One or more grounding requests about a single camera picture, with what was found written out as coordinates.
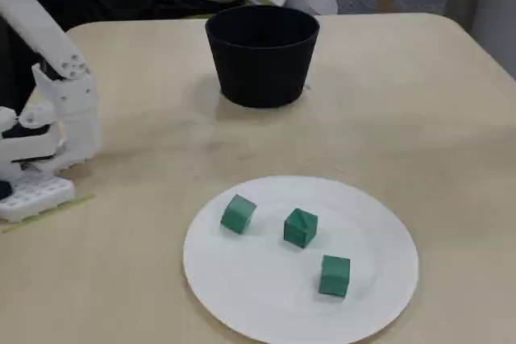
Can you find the green cube block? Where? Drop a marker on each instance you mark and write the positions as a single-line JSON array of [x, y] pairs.
[[334, 275], [238, 215], [300, 228]]

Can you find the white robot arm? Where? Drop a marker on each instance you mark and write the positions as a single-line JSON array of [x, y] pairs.
[[36, 30]]

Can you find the black pot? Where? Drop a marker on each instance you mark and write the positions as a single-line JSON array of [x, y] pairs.
[[262, 74]]

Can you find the white paper plate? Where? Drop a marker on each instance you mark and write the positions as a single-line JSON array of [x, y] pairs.
[[262, 291]]

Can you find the yellow-green strip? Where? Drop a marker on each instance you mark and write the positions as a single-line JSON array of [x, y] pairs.
[[76, 202]]

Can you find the white perforated base plate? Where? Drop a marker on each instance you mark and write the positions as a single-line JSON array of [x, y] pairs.
[[36, 197]]

